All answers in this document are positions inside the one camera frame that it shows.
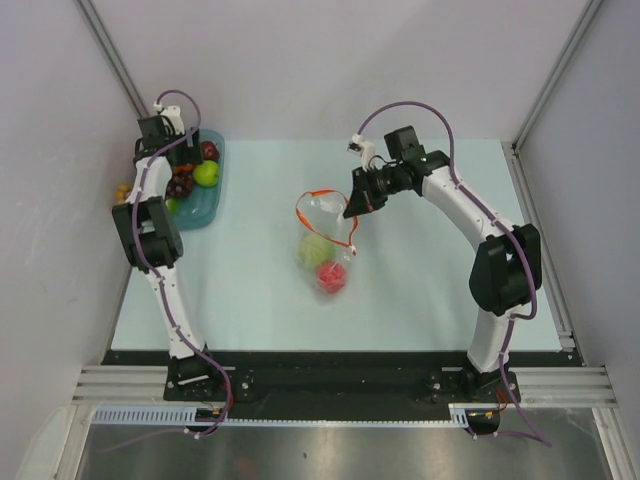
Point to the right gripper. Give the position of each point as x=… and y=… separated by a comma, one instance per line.
x=363, y=194

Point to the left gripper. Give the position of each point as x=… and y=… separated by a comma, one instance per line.
x=191, y=155

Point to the green apple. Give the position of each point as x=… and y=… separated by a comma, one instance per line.
x=207, y=174

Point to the purple grape bunch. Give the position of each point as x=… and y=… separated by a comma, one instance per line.
x=180, y=185

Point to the clear zip top bag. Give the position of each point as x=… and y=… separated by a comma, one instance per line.
x=320, y=212

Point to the green cabbage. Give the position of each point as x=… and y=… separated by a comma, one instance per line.
x=315, y=250

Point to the red apple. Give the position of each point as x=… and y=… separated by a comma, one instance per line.
x=331, y=277

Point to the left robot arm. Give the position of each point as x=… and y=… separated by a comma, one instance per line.
x=153, y=245

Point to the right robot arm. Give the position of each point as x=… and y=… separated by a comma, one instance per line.
x=506, y=271

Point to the dark red plum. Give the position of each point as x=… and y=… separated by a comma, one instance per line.
x=209, y=151

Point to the green pear slice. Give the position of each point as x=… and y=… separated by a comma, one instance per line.
x=172, y=205

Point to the teal plastic basket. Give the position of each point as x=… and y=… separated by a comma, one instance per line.
x=199, y=209

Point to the yellow grape bunch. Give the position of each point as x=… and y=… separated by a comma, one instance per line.
x=122, y=193

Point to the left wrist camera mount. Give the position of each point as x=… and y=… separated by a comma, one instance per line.
x=171, y=118

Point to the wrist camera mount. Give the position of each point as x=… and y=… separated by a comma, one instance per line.
x=171, y=118
x=364, y=149

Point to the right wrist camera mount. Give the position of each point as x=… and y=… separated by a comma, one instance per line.
x=364, y=149

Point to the left corner aluminium post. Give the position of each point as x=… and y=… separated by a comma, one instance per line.
x=112, y=56

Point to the corner aluminium post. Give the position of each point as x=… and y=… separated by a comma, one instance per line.
x=112, y=56
x=568, y=53

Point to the right corner aluminium post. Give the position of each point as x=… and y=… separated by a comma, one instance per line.
x=568, y=53

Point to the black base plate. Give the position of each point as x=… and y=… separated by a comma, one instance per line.
x=339, y=386

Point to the aluminium rail frame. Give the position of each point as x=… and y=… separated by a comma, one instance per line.
x=541, y=387

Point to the white cable duct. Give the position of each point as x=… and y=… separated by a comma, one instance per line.
x=194, y=417

